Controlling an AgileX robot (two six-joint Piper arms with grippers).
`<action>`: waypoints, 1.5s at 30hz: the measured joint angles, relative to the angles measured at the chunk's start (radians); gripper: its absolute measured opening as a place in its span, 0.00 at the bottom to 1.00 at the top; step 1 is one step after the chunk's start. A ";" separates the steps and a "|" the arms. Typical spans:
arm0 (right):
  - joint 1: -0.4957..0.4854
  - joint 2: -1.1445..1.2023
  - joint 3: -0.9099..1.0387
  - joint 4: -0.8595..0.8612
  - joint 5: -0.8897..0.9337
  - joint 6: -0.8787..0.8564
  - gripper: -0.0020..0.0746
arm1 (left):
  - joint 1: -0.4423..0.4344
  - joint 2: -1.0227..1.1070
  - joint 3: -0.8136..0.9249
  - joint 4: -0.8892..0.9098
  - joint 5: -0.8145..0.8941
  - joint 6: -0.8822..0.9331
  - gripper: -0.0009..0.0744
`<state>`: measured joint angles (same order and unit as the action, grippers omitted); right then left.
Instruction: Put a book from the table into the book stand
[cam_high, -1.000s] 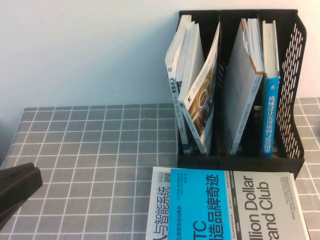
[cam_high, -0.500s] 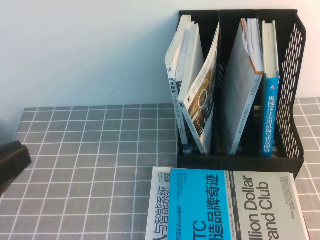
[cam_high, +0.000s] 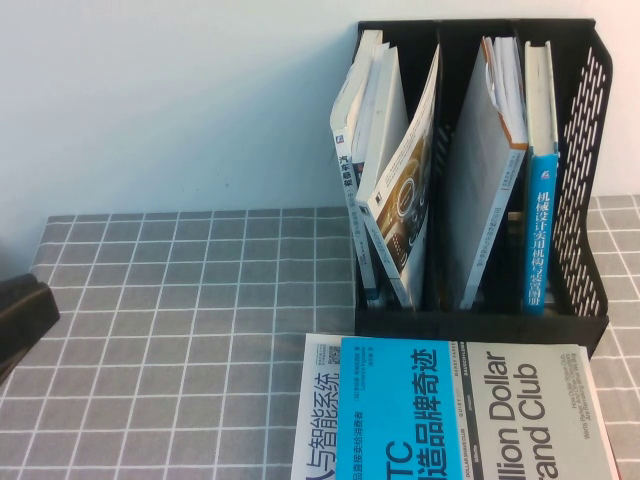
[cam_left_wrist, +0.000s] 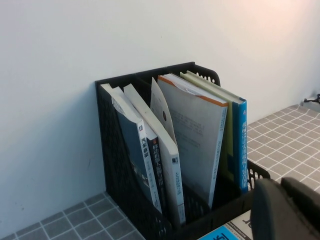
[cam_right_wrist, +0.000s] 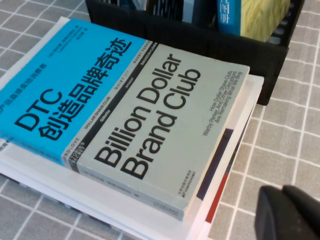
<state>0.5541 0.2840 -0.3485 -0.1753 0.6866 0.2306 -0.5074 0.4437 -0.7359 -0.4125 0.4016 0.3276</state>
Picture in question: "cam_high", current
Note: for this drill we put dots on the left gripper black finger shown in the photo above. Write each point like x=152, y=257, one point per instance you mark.
x=22, y=287
x=25, y=330

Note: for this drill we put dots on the white self-driving vehicle book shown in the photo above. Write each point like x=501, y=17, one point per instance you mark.
x=405, y=210

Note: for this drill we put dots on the white intelligent systems book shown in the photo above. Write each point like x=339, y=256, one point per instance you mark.
x=320, y=400

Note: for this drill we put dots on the white car suspension book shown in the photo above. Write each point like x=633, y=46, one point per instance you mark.
x=350, y=210

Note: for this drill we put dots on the mobile robot book blue spine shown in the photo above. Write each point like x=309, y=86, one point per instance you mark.
x=385, y=100

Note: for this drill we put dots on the white book orange spine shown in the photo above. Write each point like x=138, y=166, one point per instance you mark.
x=480, y=175

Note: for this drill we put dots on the black mesh plastic book stand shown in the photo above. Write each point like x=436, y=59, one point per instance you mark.
x=500, y=325

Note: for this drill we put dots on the Billion Dollar Brand Club book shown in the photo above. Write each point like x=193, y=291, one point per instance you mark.
x=500, y=400

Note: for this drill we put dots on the grey checked tablecloth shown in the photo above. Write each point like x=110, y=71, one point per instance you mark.
x=150, y=300

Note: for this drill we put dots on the blue mechanical design handbook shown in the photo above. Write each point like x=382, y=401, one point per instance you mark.
x=542, y=225

